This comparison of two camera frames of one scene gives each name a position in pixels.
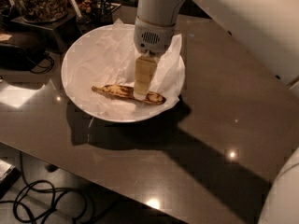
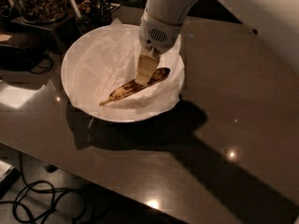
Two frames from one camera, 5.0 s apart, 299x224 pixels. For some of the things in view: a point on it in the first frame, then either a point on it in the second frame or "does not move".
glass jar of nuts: (41, 4) does not move
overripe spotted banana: (154, 98) to (159, 73)
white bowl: (98, 72) does not move
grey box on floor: (8, 176) does not move
